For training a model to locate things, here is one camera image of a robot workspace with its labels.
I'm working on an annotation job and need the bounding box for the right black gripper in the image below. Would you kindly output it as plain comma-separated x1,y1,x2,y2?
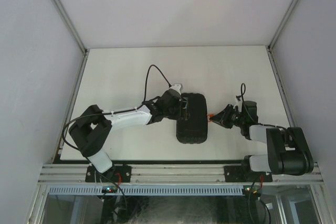
209,104,245,129

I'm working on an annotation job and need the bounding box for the black plastic tool case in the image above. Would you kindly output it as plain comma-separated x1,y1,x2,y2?
176,93,208,144

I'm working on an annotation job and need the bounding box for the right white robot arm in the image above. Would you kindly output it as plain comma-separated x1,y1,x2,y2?
209,101,314,182

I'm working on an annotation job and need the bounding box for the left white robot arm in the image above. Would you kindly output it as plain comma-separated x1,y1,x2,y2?
65,83,183,182

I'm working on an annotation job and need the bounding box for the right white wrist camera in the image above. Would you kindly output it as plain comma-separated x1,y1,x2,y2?
234,96,242,111

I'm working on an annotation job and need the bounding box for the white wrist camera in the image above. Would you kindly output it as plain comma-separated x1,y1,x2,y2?
169,83,183,94
234,96,242,111

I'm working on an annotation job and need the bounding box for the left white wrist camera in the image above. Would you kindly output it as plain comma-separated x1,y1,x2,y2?
169,83,183,94

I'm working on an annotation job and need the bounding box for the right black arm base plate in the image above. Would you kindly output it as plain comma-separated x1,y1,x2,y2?
224,166,272,183

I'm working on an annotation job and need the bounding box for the left black camera cable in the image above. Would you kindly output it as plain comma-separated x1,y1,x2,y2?
61,64,174,154

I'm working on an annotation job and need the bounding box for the blue slotted cable duct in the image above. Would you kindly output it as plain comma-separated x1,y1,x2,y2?
49,185,244,196

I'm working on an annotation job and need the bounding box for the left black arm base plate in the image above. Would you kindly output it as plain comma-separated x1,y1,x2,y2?
85,165,132,185

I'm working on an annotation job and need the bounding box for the aluminium front frame rail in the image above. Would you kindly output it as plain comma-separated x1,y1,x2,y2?
38,164,323,185

